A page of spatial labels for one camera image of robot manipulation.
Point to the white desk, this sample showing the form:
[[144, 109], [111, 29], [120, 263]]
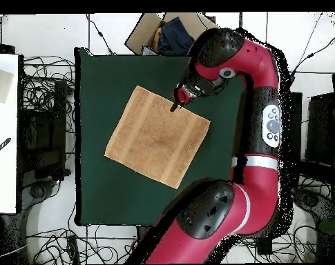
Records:
[[4, 165]]

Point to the beige box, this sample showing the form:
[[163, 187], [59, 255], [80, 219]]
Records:
[[0, 85]]

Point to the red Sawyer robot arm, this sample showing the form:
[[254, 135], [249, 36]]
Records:
[[261, 82]]

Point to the black striped tool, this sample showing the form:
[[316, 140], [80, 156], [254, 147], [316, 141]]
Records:
[[1, 146]]

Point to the orange cloth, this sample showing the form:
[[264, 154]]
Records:
[[157, 37]]

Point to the brown cardboard box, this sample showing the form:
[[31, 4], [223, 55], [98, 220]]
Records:
[[139, 36]]

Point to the black stand base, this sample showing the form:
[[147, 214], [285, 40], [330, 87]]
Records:
[[37, 191], [310, 200]]

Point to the black stand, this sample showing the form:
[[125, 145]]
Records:
[[59, 110], [322, 124]]

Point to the dark blue jeans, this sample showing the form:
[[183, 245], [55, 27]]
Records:
[[175, 36]]

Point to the tan terry towel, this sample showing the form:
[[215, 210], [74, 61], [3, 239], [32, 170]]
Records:
[[159, 138]]

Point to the dark green table cloth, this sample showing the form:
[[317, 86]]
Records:
[[114, 193]]

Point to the black power strip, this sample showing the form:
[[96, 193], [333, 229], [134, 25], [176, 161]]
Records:
[[73, 248]]

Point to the black power box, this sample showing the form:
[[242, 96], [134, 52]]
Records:
[[264, 245]]

